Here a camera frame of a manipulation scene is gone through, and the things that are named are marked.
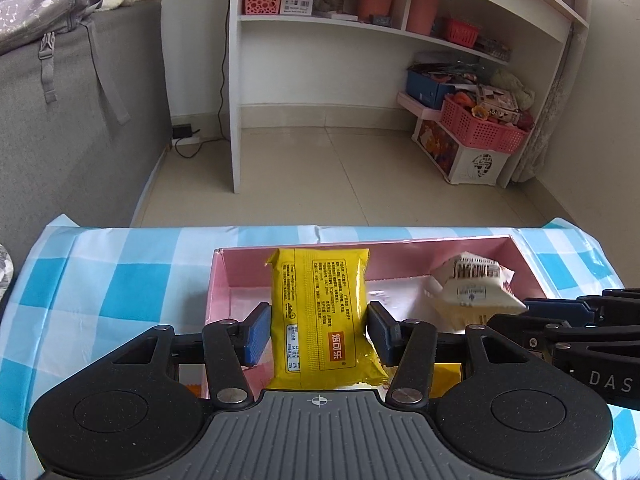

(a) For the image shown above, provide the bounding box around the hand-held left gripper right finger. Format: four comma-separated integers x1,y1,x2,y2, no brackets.
366,301,533,407

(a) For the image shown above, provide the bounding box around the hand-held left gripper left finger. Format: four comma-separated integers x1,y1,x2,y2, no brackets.
107,302,273,406

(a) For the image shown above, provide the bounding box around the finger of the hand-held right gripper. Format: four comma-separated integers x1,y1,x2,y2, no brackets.
524,287,640,315
487,310,640,361

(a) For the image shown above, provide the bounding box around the yellow snack packet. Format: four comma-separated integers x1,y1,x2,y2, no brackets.
265,247,391,392

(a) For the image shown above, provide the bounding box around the white snack packet red logo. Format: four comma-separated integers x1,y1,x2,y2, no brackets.
430,251,529,334

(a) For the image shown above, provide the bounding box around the pink cardboard box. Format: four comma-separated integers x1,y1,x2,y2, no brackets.
177,232,557,402

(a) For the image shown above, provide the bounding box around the large yellow snack bag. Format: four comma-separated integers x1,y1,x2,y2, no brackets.
432,364,462,397

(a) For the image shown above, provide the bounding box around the blue checked tablecloth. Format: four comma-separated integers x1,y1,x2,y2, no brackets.
0,214,640,480

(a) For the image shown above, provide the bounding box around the white printed storage box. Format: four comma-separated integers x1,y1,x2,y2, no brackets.
412,117,511,187

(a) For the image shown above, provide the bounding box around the large pink plastic basket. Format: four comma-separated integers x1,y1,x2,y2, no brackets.
440,94,531,155

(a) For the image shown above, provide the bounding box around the white power strip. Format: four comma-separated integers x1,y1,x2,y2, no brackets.
171,122,212,147

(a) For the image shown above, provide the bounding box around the blue storage box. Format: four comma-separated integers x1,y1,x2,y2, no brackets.
405,67,457,111

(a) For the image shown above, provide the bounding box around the grey sofa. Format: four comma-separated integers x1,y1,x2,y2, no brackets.
0,0,174,281

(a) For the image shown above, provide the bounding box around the grey checked pillow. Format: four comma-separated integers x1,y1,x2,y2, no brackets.
0,244,14,302

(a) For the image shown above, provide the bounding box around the white shelf unit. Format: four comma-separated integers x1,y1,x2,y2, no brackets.
227,0,592,194

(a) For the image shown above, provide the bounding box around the small red basket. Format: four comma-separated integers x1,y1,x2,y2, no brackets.
442,17,481,46

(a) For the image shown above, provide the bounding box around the pink perforated basket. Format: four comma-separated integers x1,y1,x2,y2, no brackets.
242,0,284,16

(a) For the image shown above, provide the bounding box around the silver grey backpack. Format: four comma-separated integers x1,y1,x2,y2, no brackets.
0,0,132,126

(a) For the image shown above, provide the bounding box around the black cable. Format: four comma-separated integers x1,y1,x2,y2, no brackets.
174,0,228,159

